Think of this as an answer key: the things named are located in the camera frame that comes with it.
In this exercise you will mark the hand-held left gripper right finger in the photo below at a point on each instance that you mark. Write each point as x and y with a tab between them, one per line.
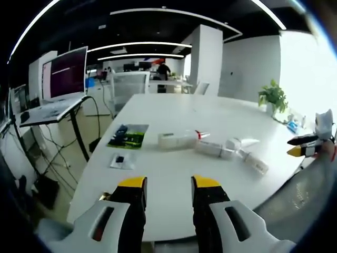
223	224

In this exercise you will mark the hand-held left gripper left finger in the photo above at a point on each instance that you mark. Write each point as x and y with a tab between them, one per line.
110	226

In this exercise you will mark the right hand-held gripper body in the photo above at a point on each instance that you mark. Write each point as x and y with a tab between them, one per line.
323	124

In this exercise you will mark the clear skincare bottle white cap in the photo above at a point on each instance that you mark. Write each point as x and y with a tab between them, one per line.
254	162

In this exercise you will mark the white skincare tube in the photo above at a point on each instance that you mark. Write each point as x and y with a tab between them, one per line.
250	142

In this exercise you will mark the small white skincare jar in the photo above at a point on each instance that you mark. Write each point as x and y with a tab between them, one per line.
233	144

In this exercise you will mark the white skincare bottle red collar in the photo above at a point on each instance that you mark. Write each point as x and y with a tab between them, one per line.
176	141

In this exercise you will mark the blue storage box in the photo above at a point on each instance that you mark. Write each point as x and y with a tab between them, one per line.
90	83

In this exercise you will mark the person's right hand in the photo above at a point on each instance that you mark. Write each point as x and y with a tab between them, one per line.
331	149

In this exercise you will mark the blue and white packet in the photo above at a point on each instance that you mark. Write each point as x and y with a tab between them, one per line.
292	126

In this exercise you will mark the potted green plant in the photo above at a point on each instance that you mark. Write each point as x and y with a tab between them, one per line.
273	97

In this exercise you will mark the clear bag with black part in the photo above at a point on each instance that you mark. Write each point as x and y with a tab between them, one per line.
122	160

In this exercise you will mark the black box on floor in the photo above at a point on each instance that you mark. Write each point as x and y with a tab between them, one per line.
47	191

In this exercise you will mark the black power adapter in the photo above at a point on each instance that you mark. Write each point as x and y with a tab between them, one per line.
94	145

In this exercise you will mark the green and black printed card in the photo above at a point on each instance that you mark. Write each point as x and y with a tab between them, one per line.
129	135

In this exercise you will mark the white visitor chair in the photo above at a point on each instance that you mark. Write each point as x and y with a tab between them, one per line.
201	88

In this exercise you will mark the white standing desk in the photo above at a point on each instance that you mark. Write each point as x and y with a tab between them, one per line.
50	112

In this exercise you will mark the white mesh office chair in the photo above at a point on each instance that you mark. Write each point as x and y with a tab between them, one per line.
130	87

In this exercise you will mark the small side monitor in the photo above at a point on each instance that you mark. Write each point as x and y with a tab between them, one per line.
19	98

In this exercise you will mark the large computer monitor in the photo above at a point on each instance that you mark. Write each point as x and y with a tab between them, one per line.
67	73

